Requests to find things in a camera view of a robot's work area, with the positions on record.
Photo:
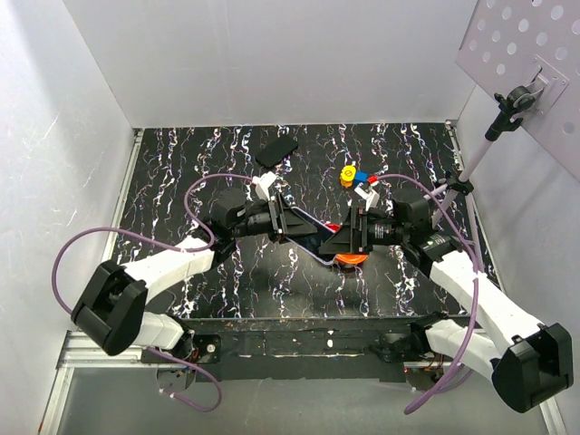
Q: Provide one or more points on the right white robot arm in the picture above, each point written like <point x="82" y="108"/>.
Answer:
<point x="526" y="361"/>

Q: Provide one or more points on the blue cube toy block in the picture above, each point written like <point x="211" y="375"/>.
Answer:
<point x="360" y="177"/>

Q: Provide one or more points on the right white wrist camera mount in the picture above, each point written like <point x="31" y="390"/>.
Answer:
<point x="367" y="193"/>

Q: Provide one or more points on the perforated lilac panel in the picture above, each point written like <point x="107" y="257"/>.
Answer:
<point x="531" y="44"/>

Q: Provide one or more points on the grey phone at table edge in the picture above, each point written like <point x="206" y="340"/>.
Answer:
<point x="161" y="303"/>

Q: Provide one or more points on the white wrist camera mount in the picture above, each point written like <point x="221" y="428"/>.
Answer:
<point x="367" y="193"/>
<point x="262" y="185"/>

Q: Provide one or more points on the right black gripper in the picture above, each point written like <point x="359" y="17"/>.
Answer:
<point x="352" y="236"/>

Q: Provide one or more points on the black phone case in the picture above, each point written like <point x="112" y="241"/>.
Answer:
<point x="276" y="151"/>

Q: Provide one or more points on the yellow round toy block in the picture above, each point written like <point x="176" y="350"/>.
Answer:
<point x="347" y="176"/>

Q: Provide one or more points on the lilac phone case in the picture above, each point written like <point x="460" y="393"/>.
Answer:
<point x="324" y="260"/>

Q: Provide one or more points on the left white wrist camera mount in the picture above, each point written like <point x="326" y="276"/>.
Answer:
<point x="262" y="185"/>

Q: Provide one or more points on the red orange oval tray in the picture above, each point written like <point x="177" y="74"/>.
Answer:
<point x="349" y="261"/>

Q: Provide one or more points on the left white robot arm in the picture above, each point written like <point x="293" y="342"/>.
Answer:
<point x="112" y="309"/>

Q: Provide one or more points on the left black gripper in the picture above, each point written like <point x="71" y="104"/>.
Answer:
<point x="284" y="221"/>

